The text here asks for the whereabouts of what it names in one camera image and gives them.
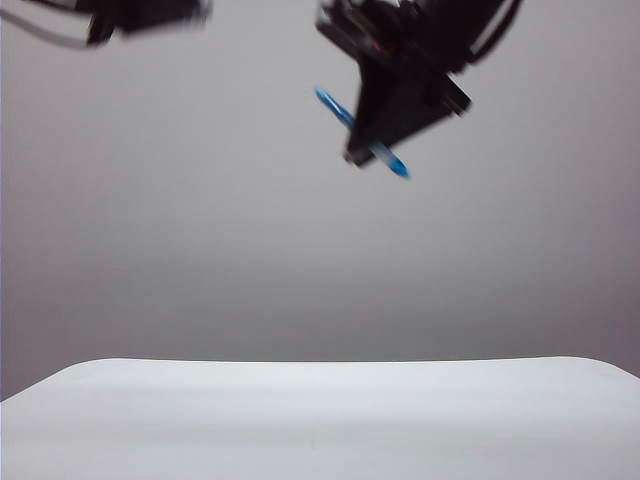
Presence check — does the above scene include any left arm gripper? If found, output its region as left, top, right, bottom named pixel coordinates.
left=85, top=0, right=215, bottom=47

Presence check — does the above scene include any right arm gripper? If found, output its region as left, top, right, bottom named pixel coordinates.
left=314, top=0, right=484, bottom=167

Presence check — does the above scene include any clear blue pen body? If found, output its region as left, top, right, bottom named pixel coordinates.
left=344, top=113, right=413, bottom=180

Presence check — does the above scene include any translucent blue pen cap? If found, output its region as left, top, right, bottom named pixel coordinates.
left=313, top=86, right=354, bottom=124

